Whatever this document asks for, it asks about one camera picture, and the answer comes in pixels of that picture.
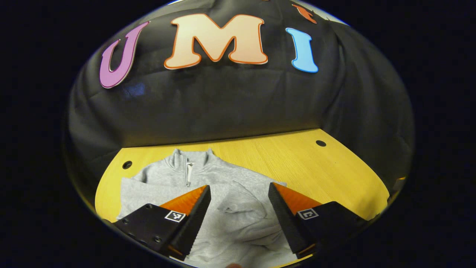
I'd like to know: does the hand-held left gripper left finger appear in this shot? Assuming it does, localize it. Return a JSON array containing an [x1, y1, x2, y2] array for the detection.
[[112, 185, 212, 261]]

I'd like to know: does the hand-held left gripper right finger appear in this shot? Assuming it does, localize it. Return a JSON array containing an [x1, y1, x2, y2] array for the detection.
[[268, 182, 369, 259]]

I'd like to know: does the grey zip-neck sweatshirt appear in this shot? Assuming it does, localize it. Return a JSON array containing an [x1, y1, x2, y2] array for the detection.
[[116, 149, 298, 268]]

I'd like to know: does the black backdrop cloth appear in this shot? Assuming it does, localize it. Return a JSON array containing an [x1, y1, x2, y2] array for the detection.
[[67, 0, 415, 194]]

